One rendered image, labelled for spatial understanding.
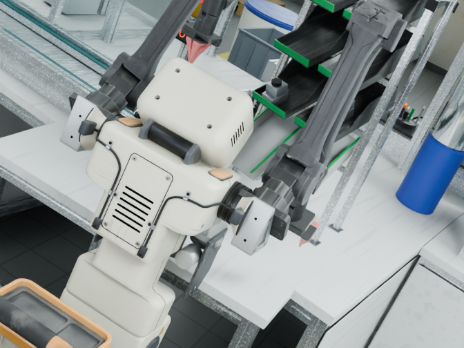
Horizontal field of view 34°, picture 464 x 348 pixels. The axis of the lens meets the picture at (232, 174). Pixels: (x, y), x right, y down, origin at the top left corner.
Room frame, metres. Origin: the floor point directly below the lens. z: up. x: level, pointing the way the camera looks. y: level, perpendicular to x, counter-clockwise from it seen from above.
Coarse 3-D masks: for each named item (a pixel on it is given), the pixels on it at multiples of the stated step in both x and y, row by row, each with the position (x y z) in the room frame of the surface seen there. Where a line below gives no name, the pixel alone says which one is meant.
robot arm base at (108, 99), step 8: (104, 88) 1.56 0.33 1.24; (112, 88) 1.56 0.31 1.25; (72, 96) 1.51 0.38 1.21; (88, 96) 1.54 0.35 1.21; (96, 96) 1.53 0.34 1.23; (104, 96) 1.53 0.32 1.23; (112, 96) 1.54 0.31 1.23; (120, 96) 1.55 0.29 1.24; (72, 104) 1.52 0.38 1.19; (96, 104) 1.50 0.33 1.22; (104, 104) 1.51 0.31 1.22; (112, 104) 1.53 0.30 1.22; (120, 104) 1.55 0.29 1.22; (104, 112) 1.49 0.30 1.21; (112, 112) 1.52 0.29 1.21; (120, 112) 1.58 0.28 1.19; (112, 120) 1.48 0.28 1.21
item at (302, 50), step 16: (320, 16) 2.22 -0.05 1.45; (336, 16) 2.29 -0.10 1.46; (304, 32) 2.18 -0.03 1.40; (320, 32) 2.19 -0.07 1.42; (336, 32) 2.21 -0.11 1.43; (288, 48) 2.06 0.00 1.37; (304, 48) 2.10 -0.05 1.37; (320, 48) 2.12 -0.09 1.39; (336, 48) 2.10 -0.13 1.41; (304, 64) 2.03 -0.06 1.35
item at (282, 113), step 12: (324, 60) 2.28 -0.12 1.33; (288, 72) 2.19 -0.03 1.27; (300, 72) 2.24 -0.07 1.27; (312, 72) 2.25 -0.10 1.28; (264, 84) 2.12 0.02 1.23; (288, 84) 2.18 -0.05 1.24; (300, 84) 2.19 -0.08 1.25; (312, 84) 2.19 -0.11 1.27; (324, 84) 2.12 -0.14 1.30; (252, 96) 2.09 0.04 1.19; (288, 96) 2.12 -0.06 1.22; (300, 96) 2.13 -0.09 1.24; (312, 96) 2.10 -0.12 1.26; (276, 108) 2.03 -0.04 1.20; (288, 108) 2.07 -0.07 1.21; (300, 108) 2.07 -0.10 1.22
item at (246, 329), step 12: (0, 168) 1.80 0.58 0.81; (0, 180) 1.82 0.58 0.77; (12, 180) 1.79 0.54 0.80; (24, 180) 1.78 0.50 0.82; (0, 192) 1.84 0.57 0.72; (36, 192) 1.77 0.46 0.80; (48, 204) 1.76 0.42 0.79; (60, 204) 1.75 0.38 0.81; (72, 216) 1.74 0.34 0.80; (84, 228) 1.73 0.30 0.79; (168, 276) 1.66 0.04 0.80; (180, 288) 1.64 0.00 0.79; (204, 300) 1.63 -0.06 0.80; (216, 300) 1.62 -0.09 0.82; (228, 312) 1.61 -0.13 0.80; (240, 324) 1.59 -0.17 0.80; (252, 324) 1.59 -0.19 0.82; (240, 336) 1.59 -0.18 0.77; (252, 336) 1.58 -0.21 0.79
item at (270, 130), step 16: (272, 112) 2.19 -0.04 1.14; (256, 128) 2.15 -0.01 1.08; (272, 128) 2.15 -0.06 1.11; (288, 128) 2.15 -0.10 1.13; (256, 144) 2.11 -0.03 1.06; (272, 144) 2.10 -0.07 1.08; (288, 144) 2.08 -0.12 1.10; (240, 160) 2.06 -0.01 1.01; (256, 160) 2.06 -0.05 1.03; (256, 176) 2.01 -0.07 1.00
